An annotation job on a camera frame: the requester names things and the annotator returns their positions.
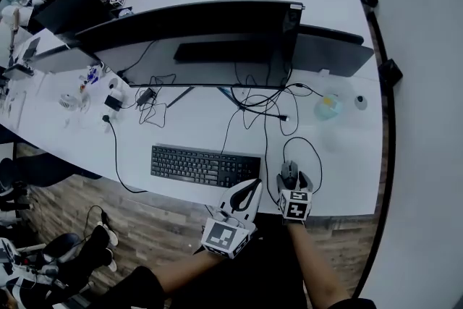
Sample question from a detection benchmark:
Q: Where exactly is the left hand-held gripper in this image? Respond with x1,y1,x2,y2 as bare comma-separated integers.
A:
200,177,263,261

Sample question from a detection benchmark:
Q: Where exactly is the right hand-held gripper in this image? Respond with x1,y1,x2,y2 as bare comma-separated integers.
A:
276,172,314,225

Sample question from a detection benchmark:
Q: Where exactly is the black angular mouse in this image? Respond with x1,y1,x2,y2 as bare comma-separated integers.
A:
281,159,300,192

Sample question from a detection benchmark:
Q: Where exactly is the black keyboard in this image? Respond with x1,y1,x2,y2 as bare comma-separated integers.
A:
150,144,262,189

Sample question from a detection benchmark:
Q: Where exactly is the person's left forearm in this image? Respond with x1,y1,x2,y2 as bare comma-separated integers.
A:
158,248,218,297

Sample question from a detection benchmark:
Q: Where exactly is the person's right forearm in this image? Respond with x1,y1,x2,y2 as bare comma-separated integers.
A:
287,222,350,307

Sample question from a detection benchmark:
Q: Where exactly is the person's dark clothing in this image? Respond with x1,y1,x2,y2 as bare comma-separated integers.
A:
122,213,378,309

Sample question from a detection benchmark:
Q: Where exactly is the black monitor stand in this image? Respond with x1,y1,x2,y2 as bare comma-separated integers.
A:
166,85,242,110

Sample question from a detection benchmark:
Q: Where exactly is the dark grey flat monitor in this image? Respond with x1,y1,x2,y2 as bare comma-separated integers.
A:
291,24,375,79

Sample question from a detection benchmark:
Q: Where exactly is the black curved monitor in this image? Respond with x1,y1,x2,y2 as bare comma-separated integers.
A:
74,0,305,90

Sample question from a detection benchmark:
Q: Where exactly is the black power adapter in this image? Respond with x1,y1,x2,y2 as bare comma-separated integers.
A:
136,87,158,107

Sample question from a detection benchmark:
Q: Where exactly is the black floor box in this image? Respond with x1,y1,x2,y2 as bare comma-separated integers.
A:
378,58,404,86

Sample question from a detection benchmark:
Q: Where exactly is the small black box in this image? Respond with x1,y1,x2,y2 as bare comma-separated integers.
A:
104,93,124,112

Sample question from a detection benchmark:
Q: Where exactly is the small blue object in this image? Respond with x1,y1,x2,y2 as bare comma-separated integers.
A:
85,66,101,85

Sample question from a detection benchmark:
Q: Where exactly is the small white desk fan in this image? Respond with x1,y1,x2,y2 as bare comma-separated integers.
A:
58,93,79,110

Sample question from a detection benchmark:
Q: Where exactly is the black monitor back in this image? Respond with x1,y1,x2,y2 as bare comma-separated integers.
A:
32,0,116,36

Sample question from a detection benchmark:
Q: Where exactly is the grey tray device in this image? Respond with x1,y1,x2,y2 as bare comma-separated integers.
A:
1,61,35,80

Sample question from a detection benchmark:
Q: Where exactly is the white device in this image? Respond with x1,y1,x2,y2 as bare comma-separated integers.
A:
0,0,35,28

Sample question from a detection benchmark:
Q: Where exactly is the black curved cable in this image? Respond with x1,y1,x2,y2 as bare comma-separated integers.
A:
283,136,323,195

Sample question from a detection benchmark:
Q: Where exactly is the thin black cable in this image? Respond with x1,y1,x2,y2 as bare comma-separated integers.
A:
220,106,244,156

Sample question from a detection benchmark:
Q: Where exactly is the black plug cable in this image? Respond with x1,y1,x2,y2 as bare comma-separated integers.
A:
101,114,148,195

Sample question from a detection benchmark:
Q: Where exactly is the small white camera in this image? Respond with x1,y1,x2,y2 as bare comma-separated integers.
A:
107,78,125,99

